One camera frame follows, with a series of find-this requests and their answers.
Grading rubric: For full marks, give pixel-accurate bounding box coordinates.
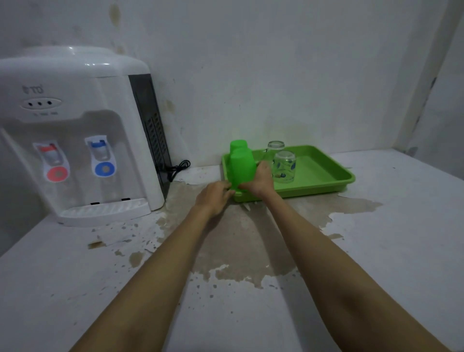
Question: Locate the person's right hand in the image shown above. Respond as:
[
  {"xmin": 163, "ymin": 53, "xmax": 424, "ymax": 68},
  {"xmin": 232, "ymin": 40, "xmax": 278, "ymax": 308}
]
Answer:
[{"xmin": 239, "ymin": 161, "xmax": 275, "ymax": 200}]

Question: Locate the person's left hand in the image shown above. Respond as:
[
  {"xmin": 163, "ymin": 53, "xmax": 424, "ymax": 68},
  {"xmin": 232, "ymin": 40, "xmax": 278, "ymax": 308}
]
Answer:
[{"xmin": 195, "ymin": 181, "xmax": 236, "ymax": 218}]

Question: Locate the person's left forearm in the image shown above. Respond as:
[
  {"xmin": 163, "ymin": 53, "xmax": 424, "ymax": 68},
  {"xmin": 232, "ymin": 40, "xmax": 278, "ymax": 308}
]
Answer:
[{"xmin": 70, "ymin": 205, "xmax": 220, "ymax": 352}]

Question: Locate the person's right forearm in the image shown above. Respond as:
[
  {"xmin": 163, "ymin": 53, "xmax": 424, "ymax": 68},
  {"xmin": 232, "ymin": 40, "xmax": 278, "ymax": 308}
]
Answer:
[{"xmin": 258, "ymin": 189, "xmax": 452, "ymax": 352}]

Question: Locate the clear glass with blue print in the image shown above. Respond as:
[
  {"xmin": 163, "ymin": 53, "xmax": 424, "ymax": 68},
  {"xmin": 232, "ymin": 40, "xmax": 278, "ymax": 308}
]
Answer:
[{"xmin": 273, "ymin": 151, "xmax": 297, "ymax": 183}]

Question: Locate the clear drinking glass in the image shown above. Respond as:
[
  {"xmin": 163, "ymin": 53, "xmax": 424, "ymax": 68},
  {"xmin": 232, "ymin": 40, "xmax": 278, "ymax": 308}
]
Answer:
[{"xmin": 265, "ymin": 141, "xmax": 285, "ymax": 162}]

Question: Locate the green plastic tray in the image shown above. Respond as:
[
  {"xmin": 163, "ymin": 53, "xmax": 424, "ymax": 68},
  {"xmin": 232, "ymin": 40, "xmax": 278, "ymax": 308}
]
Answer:
[{"xmin": 221, "ymin": 145, "xmax": 356, "ymax": 203}]

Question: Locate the white dispenser drip tray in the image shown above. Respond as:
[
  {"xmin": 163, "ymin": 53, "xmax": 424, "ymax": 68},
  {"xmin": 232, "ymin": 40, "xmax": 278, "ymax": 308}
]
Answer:
[{"xmin": 58, "ymin": 198, "xmax": 151, "ymax": 228}]

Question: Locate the blue dispenser tap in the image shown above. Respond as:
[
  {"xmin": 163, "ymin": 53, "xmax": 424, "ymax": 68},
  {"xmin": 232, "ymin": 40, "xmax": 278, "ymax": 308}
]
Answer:
[{"xmin": 85, "ymin": 135, "xmax": 118, "ymax": 178}]

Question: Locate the white water dispenser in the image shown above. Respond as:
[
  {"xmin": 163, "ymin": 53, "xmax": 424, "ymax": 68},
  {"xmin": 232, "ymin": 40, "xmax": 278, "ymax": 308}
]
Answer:
[{"xmin": 0, "ymin": 46, "xmax": 173, "ymax": 228}]

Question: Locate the red dispenser tap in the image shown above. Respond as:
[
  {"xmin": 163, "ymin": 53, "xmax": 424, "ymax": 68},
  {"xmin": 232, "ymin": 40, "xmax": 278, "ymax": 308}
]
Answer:
[{"xmin": 33, "ymin": 141, "xmax": 70, "ymax": 183}]

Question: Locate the black power cable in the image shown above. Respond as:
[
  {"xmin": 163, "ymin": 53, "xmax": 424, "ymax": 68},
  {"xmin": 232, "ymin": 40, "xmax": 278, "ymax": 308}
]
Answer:
[{"xmin": 157, "ymin": 160, "xmax": 191, "ymax": 183}]

